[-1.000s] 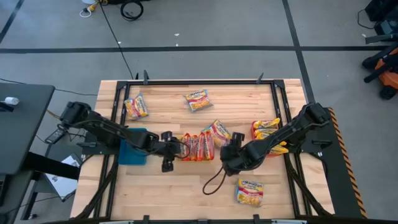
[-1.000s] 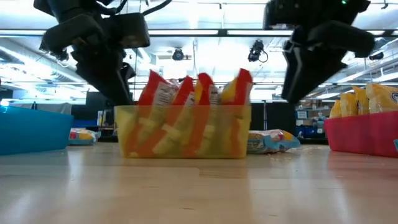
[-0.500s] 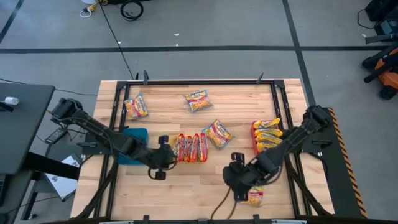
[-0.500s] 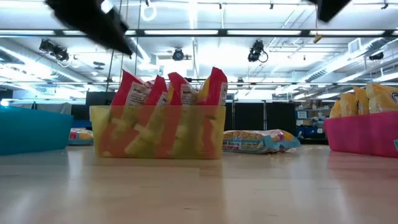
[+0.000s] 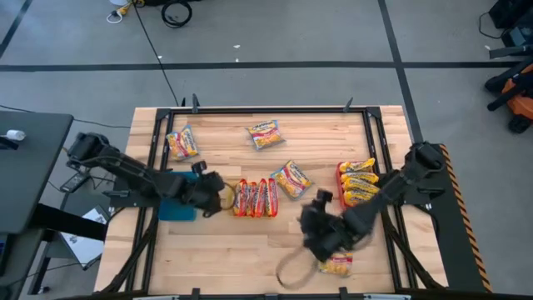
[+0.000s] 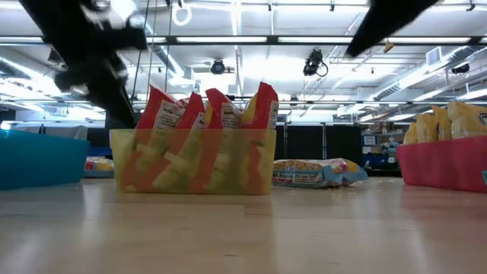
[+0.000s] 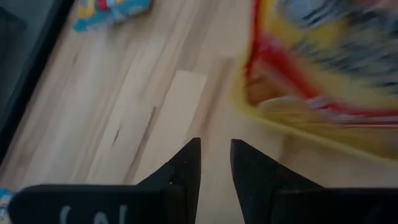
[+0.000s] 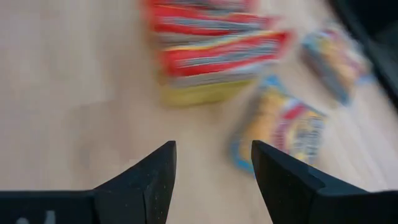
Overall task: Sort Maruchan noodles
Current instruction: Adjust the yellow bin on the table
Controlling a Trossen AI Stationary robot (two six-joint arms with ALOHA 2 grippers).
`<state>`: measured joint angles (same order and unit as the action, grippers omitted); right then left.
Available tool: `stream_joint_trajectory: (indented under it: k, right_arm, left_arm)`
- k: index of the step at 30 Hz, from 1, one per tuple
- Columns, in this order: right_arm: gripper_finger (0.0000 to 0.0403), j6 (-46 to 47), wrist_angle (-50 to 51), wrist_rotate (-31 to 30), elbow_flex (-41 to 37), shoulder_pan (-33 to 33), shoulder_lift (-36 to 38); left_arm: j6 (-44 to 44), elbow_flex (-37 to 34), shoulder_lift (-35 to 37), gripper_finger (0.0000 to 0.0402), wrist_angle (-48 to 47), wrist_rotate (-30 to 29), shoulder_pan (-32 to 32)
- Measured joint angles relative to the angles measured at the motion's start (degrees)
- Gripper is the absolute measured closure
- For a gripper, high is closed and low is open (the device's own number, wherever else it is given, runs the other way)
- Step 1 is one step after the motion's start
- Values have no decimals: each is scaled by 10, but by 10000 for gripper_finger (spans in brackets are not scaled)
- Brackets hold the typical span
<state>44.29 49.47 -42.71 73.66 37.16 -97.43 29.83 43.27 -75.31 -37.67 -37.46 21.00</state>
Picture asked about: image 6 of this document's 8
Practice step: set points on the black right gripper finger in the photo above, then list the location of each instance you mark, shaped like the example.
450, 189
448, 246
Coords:
369, 40

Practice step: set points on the translucent yellow plastic bin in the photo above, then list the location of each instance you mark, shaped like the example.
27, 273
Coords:
121, 160

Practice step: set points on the blue plastic bin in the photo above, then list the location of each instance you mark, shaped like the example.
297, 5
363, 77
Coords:
38, 160

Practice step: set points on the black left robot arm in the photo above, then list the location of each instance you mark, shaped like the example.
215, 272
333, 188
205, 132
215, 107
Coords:
57, 23

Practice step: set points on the small yellow hanging tag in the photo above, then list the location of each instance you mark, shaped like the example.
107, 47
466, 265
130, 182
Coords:
388, 46

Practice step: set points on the storage shelf with boxes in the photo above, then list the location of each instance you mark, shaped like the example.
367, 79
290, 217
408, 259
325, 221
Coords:
380, 148

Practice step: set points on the round black ceiling fixture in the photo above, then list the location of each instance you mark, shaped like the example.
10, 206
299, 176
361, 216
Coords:
217, 67

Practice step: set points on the black room divider panel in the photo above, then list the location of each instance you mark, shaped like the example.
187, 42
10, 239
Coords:
304, 142

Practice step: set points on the red plastic bin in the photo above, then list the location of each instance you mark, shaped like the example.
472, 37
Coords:
437, 163

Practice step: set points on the silver ventilation duct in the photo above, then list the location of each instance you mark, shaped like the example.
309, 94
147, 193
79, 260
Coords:
418, 72

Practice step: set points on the black ceiling-mounted camera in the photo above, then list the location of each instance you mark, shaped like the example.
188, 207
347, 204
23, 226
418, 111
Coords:
314, 62

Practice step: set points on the black overhead frame beam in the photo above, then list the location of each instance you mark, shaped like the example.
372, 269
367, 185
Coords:
272, 39

